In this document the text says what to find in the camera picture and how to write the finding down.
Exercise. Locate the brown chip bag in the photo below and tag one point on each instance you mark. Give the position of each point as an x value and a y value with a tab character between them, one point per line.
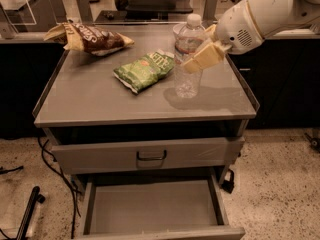
89	39

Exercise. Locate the grey drawer cabinet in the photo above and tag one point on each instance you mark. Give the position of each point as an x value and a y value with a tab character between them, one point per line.
84	103

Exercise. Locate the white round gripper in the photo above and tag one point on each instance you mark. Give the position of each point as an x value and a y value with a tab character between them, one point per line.
237	28

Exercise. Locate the black plug by cabinet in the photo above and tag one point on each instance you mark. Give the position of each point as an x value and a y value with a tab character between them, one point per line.
228	185

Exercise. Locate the clear plastic water bottle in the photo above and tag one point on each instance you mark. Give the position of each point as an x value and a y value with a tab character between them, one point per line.
188	39

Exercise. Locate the black stand on floor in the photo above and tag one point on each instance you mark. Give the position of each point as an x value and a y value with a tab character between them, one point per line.
35	197

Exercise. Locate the green chip bag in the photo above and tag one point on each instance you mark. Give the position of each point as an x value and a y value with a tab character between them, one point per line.
145	71

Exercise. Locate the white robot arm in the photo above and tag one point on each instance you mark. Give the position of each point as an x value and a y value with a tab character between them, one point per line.
274	16

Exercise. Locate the grey open lower drawer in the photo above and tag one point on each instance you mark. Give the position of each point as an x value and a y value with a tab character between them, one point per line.
172	204

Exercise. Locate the white bowl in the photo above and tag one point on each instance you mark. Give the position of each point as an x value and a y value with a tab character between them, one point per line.
177	28

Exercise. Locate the grey upper drawer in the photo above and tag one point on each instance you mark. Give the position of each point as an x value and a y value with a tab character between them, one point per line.
121	156

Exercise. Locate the black drawer handle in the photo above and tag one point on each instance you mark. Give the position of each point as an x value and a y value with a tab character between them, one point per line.
140	156

